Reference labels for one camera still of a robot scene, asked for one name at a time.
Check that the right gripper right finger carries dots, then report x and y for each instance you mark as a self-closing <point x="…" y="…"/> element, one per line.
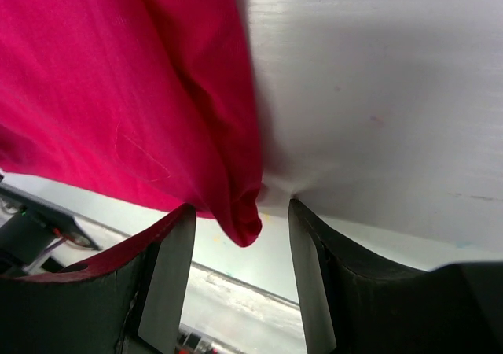
<point x="353" y="300"/>

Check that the crimson t shirt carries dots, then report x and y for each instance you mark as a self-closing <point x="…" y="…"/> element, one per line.
<point x="147" y="101"/>

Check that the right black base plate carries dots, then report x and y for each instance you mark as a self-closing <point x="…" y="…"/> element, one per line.
<point x="31" y="230"/>

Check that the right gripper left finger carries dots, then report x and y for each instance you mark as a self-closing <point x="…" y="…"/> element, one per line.
<point x="126" y="299"/>

